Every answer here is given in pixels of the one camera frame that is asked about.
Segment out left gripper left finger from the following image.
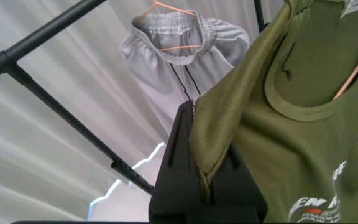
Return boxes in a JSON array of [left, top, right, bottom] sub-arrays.
[[149, 100, 203, 223]]

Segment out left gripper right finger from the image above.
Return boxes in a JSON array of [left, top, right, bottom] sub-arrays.
[[209, 143, 269, 223]]

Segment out green garment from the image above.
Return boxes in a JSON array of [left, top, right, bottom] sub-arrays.
[[188, 0, 358, 224]]

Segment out pale grey shorts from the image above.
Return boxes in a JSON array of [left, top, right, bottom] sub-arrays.
[[119, 11, 252, 134]]

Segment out pink clothes hanger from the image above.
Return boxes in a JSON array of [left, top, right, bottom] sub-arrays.
[[333, 49, 358, 100], [137, 0, 203, 52]]

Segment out black clothes rack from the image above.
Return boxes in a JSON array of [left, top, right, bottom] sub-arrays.
[[0, 0, 270, 195]]

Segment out white curtain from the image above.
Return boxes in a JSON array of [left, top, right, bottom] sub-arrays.
[[0, 0, 285, 222]]

